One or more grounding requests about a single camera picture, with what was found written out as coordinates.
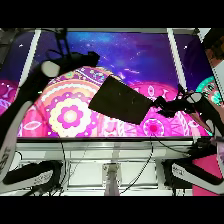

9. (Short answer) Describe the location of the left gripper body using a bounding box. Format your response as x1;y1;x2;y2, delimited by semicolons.
78;50;101;68

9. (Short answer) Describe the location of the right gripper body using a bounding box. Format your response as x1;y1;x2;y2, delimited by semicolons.
153;95;183;119

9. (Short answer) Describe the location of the dark brown garment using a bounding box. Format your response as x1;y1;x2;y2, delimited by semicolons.
87;75;156;126

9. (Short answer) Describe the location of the heap of clothes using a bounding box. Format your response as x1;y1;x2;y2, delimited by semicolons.
203;28;224;73

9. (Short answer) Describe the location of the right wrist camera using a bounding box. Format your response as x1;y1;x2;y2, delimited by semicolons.
176;83;188;102

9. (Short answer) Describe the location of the black cable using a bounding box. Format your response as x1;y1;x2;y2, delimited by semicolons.
153;135;198;158
59;141;68;190
119;135;155;195

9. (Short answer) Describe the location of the silver frame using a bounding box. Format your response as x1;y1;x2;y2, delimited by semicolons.
0;137;224;197

